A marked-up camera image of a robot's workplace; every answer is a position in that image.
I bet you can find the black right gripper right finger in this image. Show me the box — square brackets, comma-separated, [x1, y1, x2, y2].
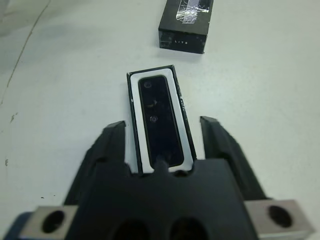
[199, 115, 273, 204]

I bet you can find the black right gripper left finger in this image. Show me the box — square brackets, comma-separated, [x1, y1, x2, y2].
[64, 120, 127, 206]

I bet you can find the slim black camera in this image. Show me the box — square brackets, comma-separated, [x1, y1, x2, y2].
[138, 74, 186, 167]

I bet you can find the black box lid with tape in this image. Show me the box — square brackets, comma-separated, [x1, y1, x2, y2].
[158, 0, 215, 55]

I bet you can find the black box base white insert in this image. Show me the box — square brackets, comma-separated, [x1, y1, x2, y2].
[126, 64, 198, 176]

